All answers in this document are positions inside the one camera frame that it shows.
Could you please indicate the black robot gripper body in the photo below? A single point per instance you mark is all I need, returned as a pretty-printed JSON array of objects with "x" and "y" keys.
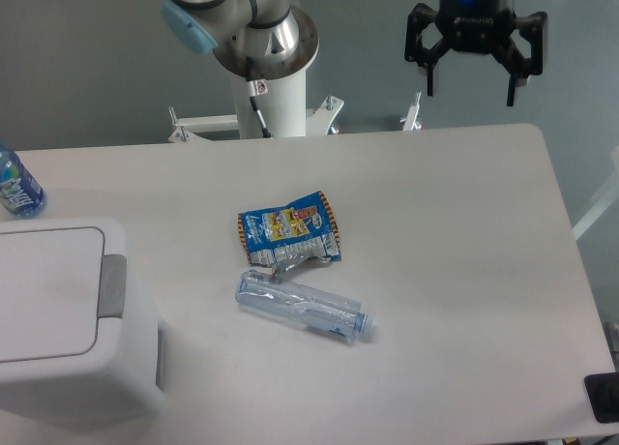
[{"x": 475, "y": 26}]

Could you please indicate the white trash can lid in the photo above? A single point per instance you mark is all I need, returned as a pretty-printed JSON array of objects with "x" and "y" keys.
[{"x": 50, "y": 283}]

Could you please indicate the white trash can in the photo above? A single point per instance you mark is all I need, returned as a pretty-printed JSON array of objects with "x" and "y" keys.
[{"x": 121, "y": 374}]

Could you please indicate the silver robot arm blue cap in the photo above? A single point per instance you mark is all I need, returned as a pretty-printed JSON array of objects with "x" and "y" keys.
[{"x": 207, "y": 25}]

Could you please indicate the blue crumpled snack wrapper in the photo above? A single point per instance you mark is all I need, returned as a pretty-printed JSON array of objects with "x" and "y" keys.
[{"x": 281, "y": 238}]

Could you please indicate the crushed clear plastic bottle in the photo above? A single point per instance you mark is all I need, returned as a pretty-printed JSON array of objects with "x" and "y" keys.
[{"x": 305, "y": 305}]

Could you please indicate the black device at table edge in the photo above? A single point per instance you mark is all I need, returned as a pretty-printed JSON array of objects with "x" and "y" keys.
[{"x": 602, "y": 391}]

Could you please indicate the grey lid push button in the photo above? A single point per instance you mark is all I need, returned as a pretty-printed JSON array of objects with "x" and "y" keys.
[{"x": 113, "y": 283}]

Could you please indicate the blue labelled water bottle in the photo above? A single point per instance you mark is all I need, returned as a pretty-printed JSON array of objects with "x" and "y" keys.
[{"x": 21, "y": 194}]

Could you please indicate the white frame at right edge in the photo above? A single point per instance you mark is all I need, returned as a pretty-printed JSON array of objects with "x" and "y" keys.
[{"x": 602, "y": 199}]

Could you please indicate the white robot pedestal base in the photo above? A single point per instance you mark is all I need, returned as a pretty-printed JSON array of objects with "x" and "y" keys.
[{"x": 264, "y": 108}]

